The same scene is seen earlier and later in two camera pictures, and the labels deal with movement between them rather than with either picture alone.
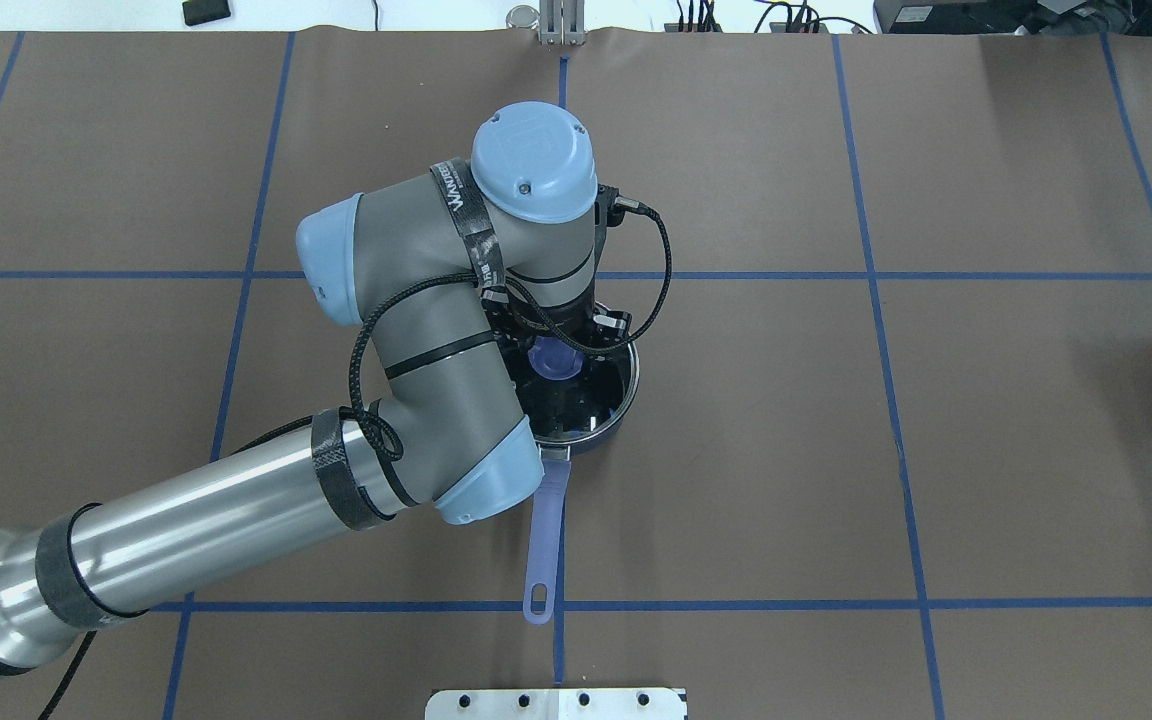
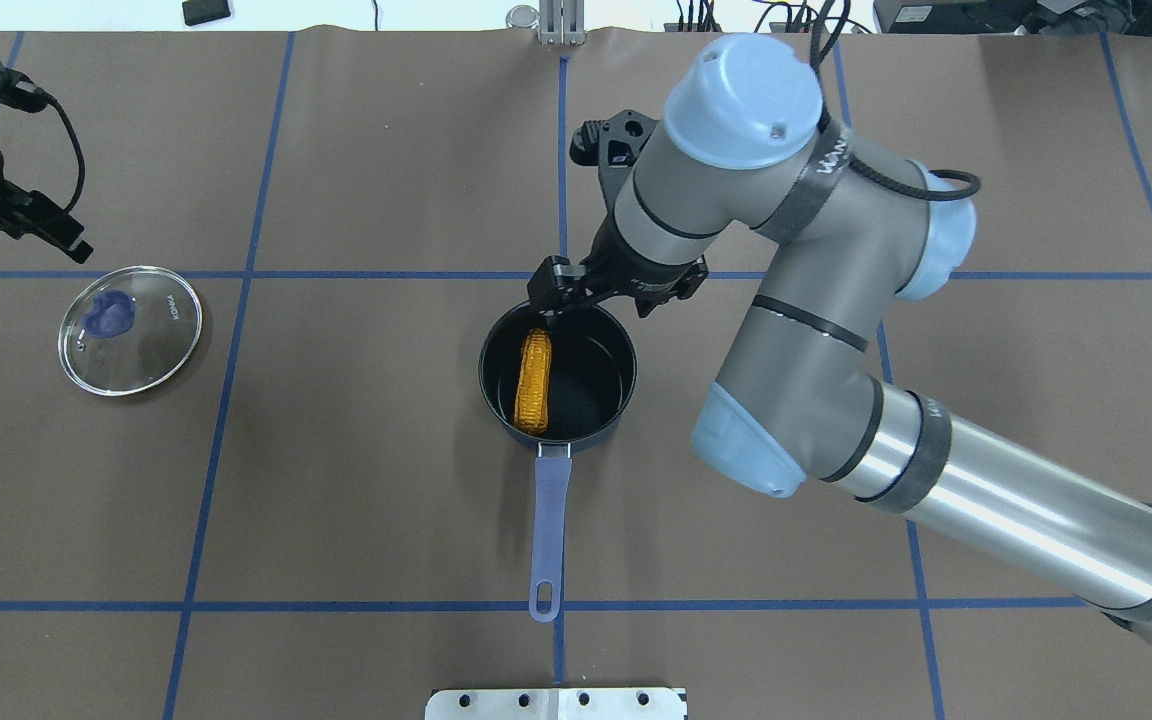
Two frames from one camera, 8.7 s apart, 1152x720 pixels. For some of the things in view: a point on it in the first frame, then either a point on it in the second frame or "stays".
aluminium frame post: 562,22 stays
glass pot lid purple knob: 563,389 to 128,331
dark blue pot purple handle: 568,396 stays
